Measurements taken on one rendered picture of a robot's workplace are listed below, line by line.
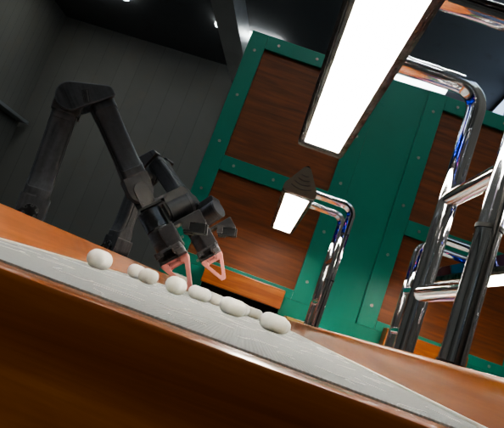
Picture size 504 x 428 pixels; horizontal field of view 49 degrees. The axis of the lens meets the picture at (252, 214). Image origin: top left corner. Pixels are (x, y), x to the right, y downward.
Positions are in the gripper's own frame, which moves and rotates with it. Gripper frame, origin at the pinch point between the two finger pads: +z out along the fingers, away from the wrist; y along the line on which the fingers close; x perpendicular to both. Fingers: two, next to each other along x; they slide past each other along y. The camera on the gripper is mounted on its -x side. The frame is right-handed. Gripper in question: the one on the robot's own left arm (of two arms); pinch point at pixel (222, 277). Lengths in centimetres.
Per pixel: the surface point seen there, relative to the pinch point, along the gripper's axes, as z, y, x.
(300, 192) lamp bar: -5.6, -35.5, -25.7
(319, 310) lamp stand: 21.2, -14.1, -18.0
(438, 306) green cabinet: 46, 44, -63
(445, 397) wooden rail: 21, -129, -9
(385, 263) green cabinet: 23, 43, -54
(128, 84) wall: -505, 914, -17
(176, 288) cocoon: 5, -92, 5
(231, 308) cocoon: 10, -93, 0
